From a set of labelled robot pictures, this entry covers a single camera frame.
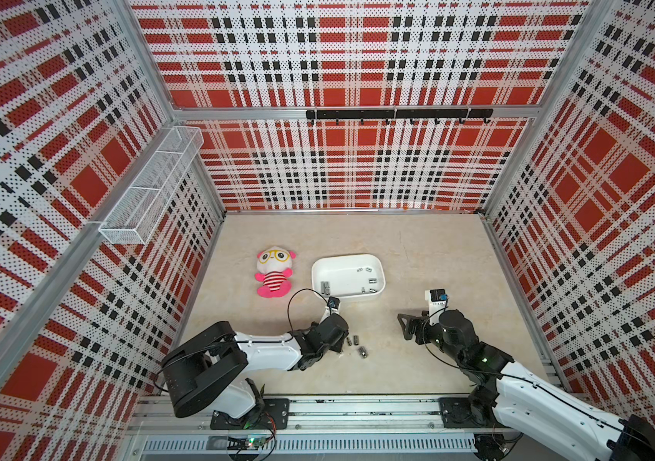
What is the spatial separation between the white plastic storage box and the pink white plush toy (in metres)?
0.09

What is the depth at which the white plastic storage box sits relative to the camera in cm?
98

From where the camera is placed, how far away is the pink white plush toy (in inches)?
37.3
